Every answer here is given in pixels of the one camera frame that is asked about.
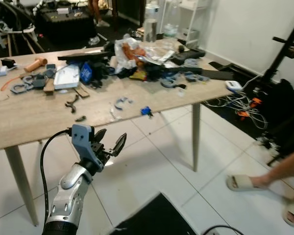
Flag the clear plastic bag of rubbish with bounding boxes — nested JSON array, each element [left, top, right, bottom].
[[114, 35, 177, 74]]

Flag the black pliers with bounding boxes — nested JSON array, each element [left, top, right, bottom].
[[65, 94, 80, 114]]

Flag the small wooden block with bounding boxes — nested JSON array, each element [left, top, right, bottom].
[[43, 78, 55, 94], [73, 86, 90, 98]]

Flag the blue packet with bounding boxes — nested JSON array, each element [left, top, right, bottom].
[[80, 62, 94, 83]]

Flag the light wooden table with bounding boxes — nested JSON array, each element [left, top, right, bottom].
[[0, 39, 245, 227]]

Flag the white plastic tray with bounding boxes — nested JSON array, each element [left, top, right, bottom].
[[54, 65, 80, 90]]

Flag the black flat board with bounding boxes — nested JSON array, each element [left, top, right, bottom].
[[58, 49, 116, 62]]

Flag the black floor mat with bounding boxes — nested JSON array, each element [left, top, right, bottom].
[[109, 192, 199, 235]]

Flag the grey plastic clamp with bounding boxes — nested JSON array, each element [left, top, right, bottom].
[[10, 82, 32, 94]]

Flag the black bulky device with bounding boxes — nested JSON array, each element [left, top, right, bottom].
[[169, 47, 206, 66]]

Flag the large black case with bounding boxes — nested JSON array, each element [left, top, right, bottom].
[[37, 7, 96, 42]]

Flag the black power adapter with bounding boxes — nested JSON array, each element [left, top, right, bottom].
[[1, 58, 17, 68]]

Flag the long black bar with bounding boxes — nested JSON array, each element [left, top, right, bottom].
[[184, 66, 235, 81]]

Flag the clear water bottle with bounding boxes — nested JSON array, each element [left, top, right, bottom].
[[143, 2, 160, 45]]

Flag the black bag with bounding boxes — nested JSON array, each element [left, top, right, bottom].
[[265, 78, 294, 162]]

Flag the clear bottle with green label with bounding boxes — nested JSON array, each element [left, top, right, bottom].
[[163, 10, 179, 47]]

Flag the bare person legs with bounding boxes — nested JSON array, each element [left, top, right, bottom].
[[88, 0, 111, 27]]

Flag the black tripod stand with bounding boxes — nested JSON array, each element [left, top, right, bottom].
[[262, 15, 294, 98]]

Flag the white shelf rack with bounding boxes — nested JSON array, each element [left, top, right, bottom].
[[159, 0, 211, 47]]

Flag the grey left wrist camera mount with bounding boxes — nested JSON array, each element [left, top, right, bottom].
[[71, 124, 105, 172]]

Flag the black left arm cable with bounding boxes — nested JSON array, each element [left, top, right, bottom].
[[40, 129, 72, 225]]

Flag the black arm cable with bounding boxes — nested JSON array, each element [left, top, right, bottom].
[[40, 129, 72, 225], [202, 225, 243, 235]]

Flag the tan cylindrical handle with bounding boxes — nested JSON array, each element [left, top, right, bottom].
[[24, 57, 48, 73]]

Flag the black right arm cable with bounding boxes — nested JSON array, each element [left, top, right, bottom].
[[202, 225, 243, 235]]

